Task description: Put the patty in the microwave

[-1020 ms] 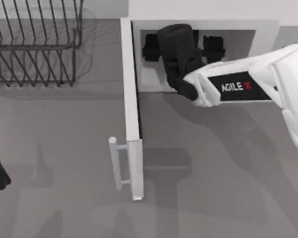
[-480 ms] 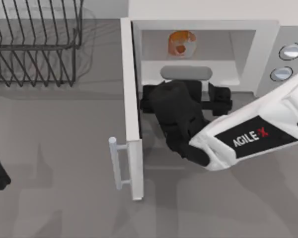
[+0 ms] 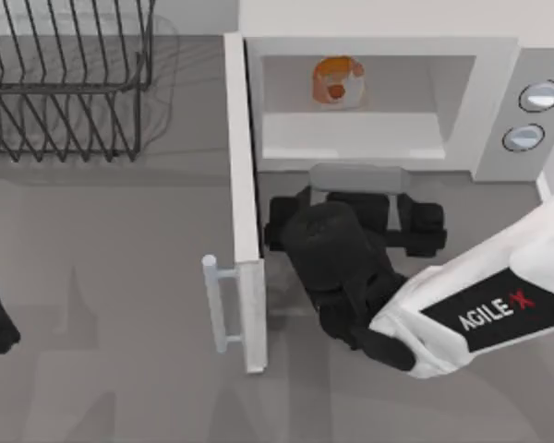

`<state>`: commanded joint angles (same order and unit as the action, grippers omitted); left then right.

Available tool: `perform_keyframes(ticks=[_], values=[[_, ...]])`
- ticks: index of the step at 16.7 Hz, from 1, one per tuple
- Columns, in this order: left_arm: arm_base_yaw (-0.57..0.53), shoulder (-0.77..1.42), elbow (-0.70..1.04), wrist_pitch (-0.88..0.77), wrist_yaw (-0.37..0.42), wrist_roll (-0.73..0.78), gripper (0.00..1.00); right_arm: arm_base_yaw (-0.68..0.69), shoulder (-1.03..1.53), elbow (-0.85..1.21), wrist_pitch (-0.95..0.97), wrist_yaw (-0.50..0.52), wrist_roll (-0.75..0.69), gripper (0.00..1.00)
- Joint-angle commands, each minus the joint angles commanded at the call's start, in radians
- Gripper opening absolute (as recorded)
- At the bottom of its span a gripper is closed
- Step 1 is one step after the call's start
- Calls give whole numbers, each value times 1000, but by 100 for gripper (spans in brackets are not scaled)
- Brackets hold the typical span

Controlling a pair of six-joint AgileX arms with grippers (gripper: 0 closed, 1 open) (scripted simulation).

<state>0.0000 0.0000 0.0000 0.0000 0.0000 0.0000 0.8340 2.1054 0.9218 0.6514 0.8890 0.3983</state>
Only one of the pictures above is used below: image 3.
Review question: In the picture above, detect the small silver microwave knob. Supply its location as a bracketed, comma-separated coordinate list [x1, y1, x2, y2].
[501, 123, 547, 153]

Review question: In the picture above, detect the pale grey door handle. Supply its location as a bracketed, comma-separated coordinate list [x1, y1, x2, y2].
[201, 253, 242, 354]

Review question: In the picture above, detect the large silver microwave knob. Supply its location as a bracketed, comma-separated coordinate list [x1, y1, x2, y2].
[517, 78, 554, 114]

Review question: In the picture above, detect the dark grey wire dish rack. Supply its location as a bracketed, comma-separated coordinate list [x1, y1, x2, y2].
[0, 0, 159, 163]

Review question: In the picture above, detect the white microwave door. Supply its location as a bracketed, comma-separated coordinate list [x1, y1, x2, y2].
[223, 32, 270, 376]

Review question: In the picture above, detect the pale microwave oven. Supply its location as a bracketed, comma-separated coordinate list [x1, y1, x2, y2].
[237, 0, 554, 185]

